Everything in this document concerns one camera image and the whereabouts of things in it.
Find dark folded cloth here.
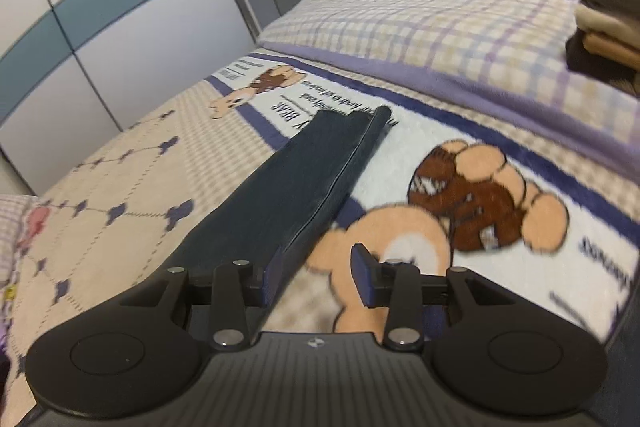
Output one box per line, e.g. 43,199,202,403
565,32,640,98

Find purple checked quilt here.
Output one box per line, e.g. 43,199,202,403
257,0,640,180

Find cream folded cloth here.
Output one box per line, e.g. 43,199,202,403
574,0,640,48

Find beige bear printed blanket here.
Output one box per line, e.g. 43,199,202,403
0,49,640,427

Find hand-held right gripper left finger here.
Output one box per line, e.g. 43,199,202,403
117,259,269,353

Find striped pillow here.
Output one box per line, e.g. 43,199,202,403
0,194,52,350

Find white and teal wardrobe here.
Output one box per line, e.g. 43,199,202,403
0,0,262,198

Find dark blue jeans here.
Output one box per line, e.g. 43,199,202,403
165,105,394,309

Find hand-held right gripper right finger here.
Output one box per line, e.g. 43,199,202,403
350,243,519,353

